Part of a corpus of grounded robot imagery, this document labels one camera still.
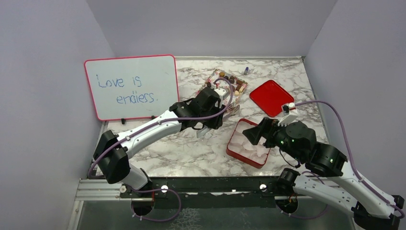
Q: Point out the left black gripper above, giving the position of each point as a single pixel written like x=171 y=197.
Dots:
x=215 y=123

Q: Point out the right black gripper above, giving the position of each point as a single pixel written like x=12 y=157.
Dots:
x=268 y=125

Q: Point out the metal serving tongs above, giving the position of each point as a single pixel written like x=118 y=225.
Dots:
x=228 y=114

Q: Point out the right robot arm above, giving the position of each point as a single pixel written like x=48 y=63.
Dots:
x=370 y=207

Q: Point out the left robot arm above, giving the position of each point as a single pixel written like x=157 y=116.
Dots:
x=113 y=151

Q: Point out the red chocolate box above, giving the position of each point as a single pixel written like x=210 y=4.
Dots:
x=241 y=149

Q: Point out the floral rectangular tray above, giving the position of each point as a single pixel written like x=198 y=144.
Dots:
x=239 y=86

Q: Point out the red tin lid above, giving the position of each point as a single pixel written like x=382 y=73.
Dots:
x=270 y=97

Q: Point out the pink framed whiteboard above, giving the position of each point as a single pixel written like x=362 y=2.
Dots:
x=132 y=87

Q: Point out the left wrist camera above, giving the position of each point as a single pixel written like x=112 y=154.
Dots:
x=223 y=93

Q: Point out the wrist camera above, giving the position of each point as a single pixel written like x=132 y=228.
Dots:
x=290 y=113
x=223 y=93

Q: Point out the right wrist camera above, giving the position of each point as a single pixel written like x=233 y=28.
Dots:
x=290 y=113

